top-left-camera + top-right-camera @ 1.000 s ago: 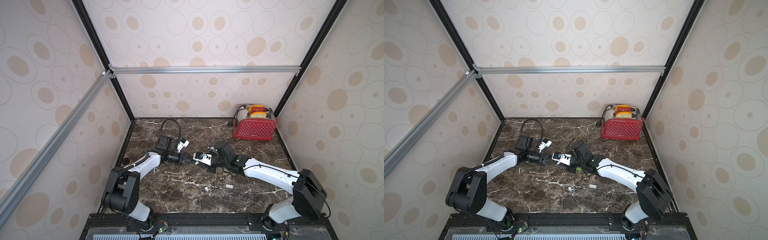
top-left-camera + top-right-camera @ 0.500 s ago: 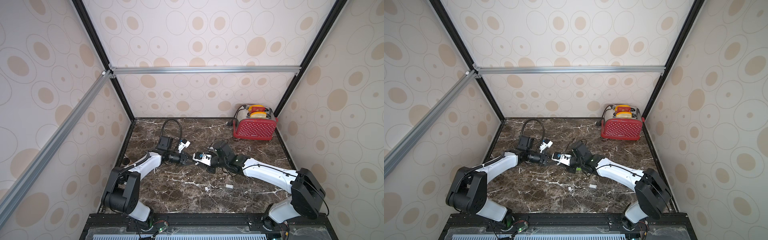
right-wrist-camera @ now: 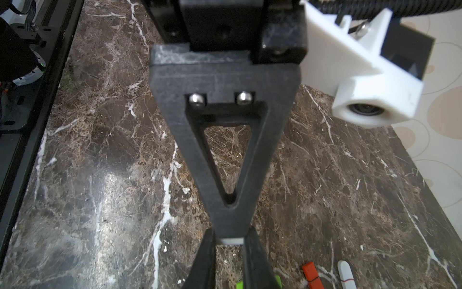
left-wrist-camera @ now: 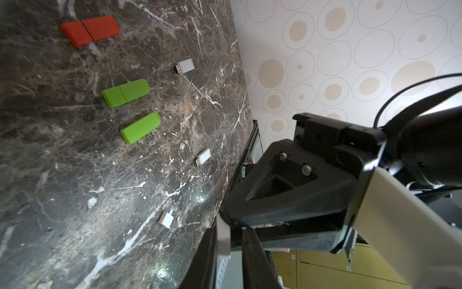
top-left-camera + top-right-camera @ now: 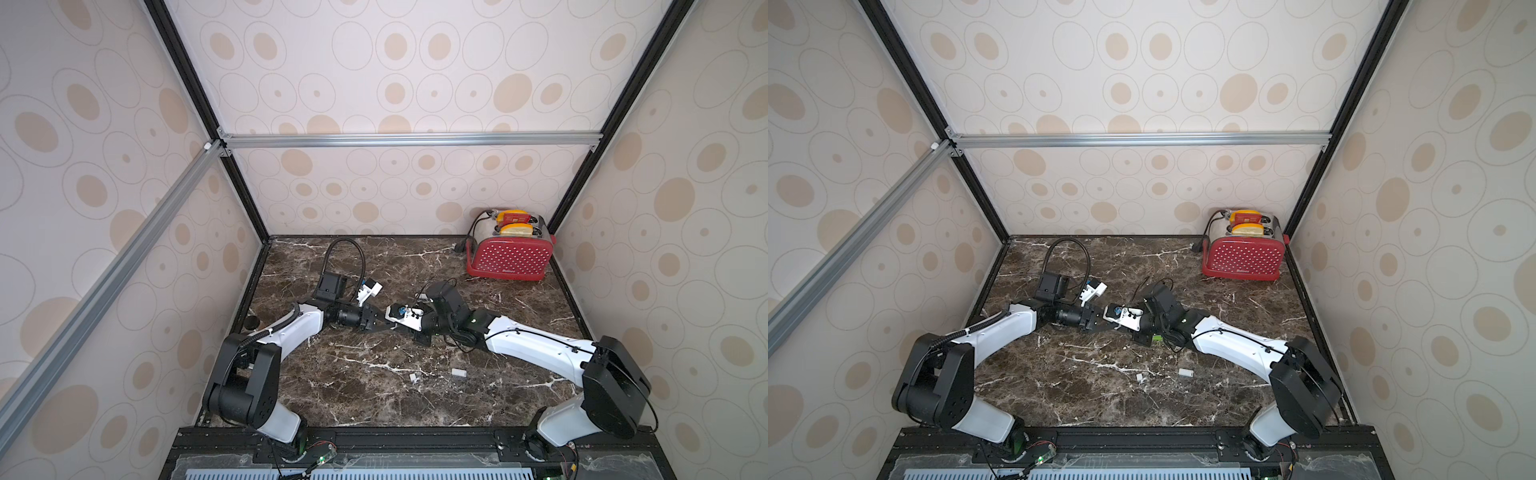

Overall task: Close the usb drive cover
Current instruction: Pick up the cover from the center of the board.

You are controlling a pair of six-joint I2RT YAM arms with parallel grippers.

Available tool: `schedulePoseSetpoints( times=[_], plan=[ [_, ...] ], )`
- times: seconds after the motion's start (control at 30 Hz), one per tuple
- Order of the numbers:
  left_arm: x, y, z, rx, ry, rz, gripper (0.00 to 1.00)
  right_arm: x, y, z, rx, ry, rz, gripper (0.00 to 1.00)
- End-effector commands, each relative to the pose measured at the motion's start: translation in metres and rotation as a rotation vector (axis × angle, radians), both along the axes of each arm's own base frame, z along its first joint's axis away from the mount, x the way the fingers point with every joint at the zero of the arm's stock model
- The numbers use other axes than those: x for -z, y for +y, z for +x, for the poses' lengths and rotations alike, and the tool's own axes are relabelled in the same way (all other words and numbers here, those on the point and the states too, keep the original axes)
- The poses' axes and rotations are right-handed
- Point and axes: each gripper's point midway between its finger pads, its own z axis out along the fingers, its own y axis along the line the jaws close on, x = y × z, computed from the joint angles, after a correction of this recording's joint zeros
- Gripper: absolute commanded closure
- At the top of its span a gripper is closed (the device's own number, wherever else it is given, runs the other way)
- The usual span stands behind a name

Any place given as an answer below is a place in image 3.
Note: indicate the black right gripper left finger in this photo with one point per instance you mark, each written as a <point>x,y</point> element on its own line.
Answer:
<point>202,273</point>

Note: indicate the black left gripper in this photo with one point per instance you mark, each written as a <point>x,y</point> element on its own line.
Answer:
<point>273,31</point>

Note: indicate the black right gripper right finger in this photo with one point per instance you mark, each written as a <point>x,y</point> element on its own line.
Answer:
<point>255,261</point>

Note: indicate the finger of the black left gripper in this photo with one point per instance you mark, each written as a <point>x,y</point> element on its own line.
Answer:
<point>226,115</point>

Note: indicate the green usb drive capped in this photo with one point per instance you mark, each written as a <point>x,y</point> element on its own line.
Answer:
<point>261,283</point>

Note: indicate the red usb drive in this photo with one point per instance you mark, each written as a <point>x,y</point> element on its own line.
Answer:
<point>312,276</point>

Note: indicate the white rounded usb drive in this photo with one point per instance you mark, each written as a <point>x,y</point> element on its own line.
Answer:
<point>346,275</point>

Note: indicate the white usb cap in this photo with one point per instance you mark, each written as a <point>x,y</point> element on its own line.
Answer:
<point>230,241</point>

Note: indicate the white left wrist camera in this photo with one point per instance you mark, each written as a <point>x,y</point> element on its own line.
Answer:
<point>370,62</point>

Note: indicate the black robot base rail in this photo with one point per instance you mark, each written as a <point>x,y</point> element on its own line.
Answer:
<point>36,38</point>

